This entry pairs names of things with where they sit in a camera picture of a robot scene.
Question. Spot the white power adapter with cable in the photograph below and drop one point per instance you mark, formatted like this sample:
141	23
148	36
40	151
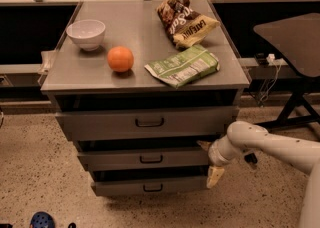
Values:
269	83

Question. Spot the white ceramic bowl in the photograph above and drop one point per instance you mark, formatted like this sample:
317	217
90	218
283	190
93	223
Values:
87	34

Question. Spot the brown yellow chip bag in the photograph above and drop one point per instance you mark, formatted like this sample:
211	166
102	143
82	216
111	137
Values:
184	26

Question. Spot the blue perforated shoe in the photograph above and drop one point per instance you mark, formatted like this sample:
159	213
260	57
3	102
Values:
42	220

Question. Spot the grey top drawer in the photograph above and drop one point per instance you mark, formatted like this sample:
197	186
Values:
145	123

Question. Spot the grey bottom drawer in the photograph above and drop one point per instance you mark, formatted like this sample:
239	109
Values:
150	186

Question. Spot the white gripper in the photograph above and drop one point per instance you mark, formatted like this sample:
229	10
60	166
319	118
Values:
215	156

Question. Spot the grey metal drawer cabinet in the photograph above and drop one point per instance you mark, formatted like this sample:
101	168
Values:
83	81

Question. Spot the orange ball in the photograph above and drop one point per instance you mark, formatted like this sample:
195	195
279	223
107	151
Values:
120	59

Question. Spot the dark side table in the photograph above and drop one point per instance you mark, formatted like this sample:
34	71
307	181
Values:
298	39

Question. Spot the green snack bag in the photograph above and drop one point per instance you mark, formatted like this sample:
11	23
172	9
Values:
187	66

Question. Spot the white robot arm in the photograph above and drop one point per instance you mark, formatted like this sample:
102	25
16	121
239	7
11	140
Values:
303	155

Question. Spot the grey drawer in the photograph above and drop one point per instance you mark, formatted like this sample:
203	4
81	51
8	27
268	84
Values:
143	158
145	123
150	186

